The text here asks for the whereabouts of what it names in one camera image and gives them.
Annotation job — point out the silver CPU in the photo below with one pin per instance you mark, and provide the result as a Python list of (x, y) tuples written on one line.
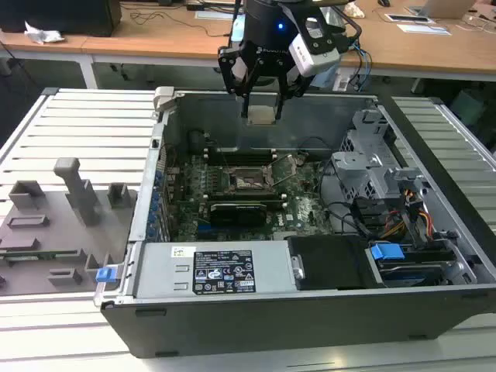
[(260, 115)]

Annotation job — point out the black disk bay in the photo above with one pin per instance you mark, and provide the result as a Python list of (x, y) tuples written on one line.
[(377, 217)]

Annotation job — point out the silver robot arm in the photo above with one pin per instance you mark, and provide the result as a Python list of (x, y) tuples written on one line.
[(325, 79)]

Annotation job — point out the grey case latch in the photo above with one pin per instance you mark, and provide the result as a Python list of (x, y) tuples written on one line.
[(164, 98)]

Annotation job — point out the crumpled white paper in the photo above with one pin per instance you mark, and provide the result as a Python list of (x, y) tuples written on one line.
[(42, 35)]

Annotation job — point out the blue expansion slot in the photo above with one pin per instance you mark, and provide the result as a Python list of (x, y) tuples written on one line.
[(213, 232)]

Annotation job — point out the CPU socket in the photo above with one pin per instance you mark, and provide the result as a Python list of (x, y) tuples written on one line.
[(244, 180)]

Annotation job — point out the black box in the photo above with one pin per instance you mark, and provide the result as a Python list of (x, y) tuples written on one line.
[(58, 15)]

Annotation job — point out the green RAM stick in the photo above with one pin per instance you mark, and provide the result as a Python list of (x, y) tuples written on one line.
[(38, 253), (276, 204)]

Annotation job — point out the long wooden desk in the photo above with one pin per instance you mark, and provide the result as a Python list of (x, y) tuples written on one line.
[(155, 38)]

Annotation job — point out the silver power supply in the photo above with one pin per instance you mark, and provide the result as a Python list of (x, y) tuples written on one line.
[(162, 271)]

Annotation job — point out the grey laptop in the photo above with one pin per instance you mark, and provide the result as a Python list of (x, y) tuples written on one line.
[(441, 7)]

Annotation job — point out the white paper sheet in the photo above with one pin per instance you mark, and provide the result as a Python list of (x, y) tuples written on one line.
[(424, 29)]

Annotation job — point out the black plastic shroud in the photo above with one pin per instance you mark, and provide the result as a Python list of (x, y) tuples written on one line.
[(329, 263)]

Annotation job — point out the white crumpled object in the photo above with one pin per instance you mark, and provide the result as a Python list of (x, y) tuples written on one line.
[(356, 11)]

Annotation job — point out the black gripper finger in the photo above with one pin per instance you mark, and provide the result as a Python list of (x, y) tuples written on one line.
[(228, 69), (296, 87)]

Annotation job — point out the black camera bracket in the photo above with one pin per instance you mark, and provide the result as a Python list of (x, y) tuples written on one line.
[(331, 38)]

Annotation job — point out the green motherboard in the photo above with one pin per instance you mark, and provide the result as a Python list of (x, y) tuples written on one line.
[(306, 209)]

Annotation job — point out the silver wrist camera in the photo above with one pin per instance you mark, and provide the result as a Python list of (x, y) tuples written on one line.
[(314, 58)]

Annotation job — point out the teal chair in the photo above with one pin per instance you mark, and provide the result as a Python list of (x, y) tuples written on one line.
[(470, 106)]

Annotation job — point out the silver disk bay cage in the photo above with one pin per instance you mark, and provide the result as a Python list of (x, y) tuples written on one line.
[(360, 162)]

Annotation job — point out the hard disk in blue carrier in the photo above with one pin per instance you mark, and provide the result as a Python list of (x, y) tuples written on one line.
[(385, 253)]

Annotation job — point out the black graphics card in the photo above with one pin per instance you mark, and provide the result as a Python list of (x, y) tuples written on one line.
[(238, 215)]

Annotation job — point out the black RAM slot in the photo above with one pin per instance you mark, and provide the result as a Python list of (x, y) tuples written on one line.
[(240, 155), (240, 162), (248, 196), (240, 159), (248, 193), (240, 152)]

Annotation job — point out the grey parts rack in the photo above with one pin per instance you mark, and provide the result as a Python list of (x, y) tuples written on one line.
[(58, 232)]

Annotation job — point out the blue case latch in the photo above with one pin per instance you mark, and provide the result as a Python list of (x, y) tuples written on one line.
[(104, 275)]

